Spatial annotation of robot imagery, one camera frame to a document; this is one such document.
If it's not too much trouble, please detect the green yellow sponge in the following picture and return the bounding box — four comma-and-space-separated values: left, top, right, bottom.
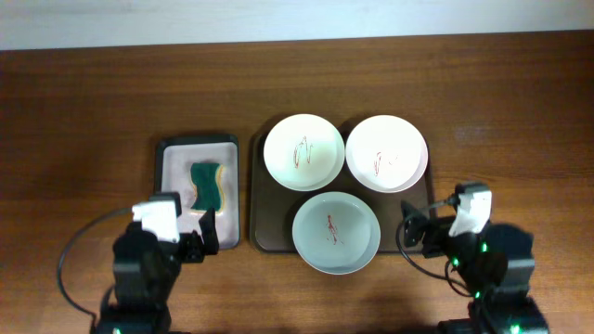
190, 162, 225, 212

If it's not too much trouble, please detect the white plate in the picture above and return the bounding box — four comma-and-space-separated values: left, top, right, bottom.
345, 115, 429, 193
291, 192, 381, 276
264, 114, 345, 191

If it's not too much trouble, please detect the white plate front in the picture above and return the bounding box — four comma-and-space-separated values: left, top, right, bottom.
291, 192, 381, 276

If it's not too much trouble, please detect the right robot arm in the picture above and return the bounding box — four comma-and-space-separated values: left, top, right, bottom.
395, 199, 549, 334

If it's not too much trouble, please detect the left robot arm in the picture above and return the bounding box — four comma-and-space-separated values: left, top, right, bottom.
93, 208, 219, 334

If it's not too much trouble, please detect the large brown tray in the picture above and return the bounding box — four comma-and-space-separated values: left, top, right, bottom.
249, 133, 434, 254

